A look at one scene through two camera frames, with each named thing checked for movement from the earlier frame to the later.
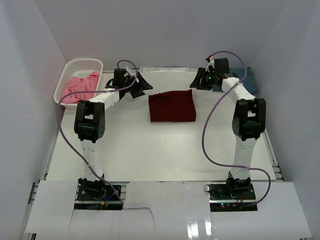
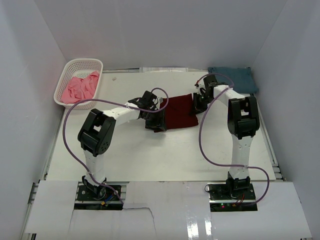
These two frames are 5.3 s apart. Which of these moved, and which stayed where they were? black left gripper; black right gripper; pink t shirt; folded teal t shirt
Moved: black right gripper; black left gripper
Stayed: folded teal t shirt; pink t shirt
